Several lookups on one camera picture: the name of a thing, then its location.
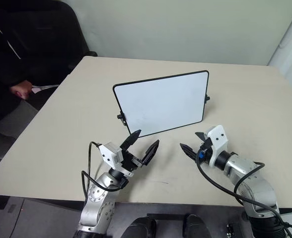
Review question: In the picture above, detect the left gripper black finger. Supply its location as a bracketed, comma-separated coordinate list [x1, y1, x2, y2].
[119, 129, 142, 151]
[141, 139, 160, 166]

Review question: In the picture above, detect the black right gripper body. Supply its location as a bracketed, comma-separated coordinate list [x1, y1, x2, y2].
[196, 137, 213, 165]

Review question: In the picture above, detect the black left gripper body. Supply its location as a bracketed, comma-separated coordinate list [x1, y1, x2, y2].
[120, 148, 147, 172]

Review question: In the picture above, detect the person's bare hand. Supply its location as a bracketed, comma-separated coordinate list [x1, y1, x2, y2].
[9, 80, 34, 100]

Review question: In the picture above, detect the dark rounded shape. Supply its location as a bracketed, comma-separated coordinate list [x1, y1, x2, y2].
[123, 216, 157, 238]
[182, 214, 211, 238]

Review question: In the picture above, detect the white window blind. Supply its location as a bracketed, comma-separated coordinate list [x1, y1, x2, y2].
[267, 0, 292, 100]

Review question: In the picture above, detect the black office chair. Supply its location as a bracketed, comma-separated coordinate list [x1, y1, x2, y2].
[0, 0, 98, 86]

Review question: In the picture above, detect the person in black jacket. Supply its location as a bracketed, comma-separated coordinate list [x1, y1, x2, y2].
[0, 17, 60, 130]

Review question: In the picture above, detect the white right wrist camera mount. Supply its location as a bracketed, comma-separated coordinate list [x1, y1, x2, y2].
[204, 125, 229, 168]

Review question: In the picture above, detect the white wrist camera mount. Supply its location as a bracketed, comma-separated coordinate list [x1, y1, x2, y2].
[204, 125, 229, 168]
[98, 142, 134, 178]

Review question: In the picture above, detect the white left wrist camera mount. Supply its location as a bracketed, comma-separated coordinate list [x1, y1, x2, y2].
[98, 142, 134, 178]

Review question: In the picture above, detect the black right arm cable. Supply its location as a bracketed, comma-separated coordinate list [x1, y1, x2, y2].
[196, 153, 292, 238]

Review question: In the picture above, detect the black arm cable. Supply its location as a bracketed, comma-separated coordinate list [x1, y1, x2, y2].
[196, 153, 292, 238]
[80, 141, 126, 206]

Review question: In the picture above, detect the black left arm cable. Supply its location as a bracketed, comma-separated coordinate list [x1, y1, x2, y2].
[80, 141, 126, 206]

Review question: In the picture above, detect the whiteboard with black frame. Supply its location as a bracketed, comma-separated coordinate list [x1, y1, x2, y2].
[112, 70, 210, 138]

